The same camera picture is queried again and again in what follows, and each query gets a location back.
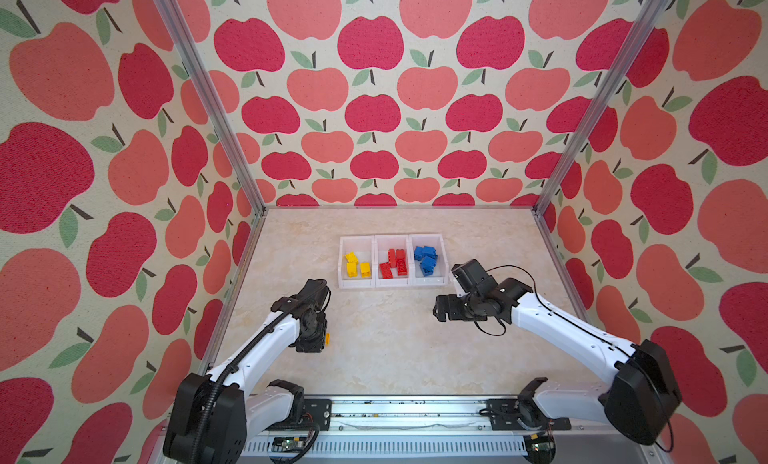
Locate white three-compartment bin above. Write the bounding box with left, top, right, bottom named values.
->
left=337, top=234, right=450, bottom=289

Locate red long lego bottom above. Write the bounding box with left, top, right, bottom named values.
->
left=388, top=248, right=397, bottom=268

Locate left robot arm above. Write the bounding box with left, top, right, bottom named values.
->
left=162, top=279, right=332, bottom=463

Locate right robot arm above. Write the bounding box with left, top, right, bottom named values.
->
left=433, top=259, right=682, bottom=445

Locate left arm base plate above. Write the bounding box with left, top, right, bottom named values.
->
left=267, top=398, right=333, bottom=431

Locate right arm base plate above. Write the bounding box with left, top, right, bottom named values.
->
left=479, top=399, right=572, bottom=431

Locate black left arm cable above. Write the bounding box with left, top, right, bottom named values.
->
left=185, top=283, right=334, bottom=464

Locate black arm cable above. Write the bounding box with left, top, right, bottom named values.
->
left=185, top=283, right=334, bottom=464
left=472, top=264, right=676, bottom=454

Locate aluminium front rail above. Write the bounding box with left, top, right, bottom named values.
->
left=235, top=395, right=670, bottom=463

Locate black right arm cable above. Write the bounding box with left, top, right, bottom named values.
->
left=472, top=264, right=676, bottom=454

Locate left aluminium frame post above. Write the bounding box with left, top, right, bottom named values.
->
left=153, top=0, right=267, bottom=219

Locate aluminium frame post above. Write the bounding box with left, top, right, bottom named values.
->
left=532, top=0, right=672, bottom=218
left=153, top=0, right=267, bottom=219

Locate right aluminium frame post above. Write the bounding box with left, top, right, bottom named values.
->
left=532, top=0, right=672, bottom=218

